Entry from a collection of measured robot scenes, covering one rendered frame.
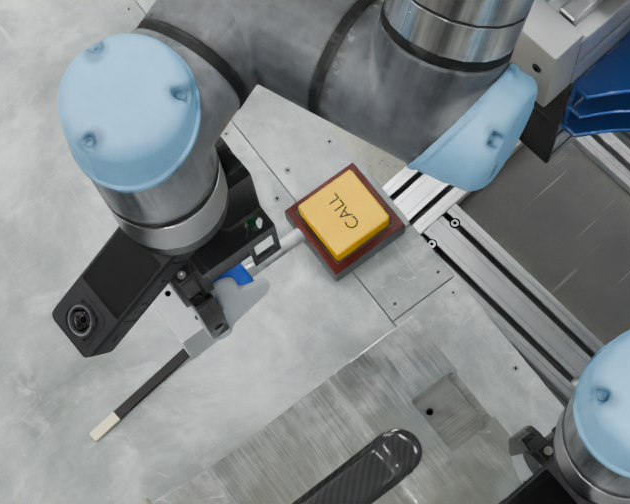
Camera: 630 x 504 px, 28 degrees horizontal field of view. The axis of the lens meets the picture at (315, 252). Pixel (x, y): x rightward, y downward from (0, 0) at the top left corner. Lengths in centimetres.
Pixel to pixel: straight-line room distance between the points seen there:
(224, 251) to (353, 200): 29
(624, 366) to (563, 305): 114
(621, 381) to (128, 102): 29
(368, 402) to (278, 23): 41
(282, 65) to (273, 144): 50
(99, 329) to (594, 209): 108
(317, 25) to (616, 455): 28
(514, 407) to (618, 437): 49
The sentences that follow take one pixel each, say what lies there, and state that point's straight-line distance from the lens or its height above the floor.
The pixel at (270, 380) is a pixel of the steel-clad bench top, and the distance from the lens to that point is 113.
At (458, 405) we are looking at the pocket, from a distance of 105.
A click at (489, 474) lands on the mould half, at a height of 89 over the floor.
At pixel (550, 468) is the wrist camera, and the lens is 81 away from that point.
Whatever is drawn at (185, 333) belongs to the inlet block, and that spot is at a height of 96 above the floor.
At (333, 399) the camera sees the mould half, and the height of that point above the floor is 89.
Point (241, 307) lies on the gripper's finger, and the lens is 95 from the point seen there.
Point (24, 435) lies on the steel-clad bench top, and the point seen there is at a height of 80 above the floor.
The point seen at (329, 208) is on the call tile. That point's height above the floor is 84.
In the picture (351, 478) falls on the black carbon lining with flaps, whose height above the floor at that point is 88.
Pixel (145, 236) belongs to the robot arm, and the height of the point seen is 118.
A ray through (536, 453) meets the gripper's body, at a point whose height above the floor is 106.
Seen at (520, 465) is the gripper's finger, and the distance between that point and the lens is 93.
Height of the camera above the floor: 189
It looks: 71 degrees down
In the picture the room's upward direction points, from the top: 11 degrees counter-clockwise
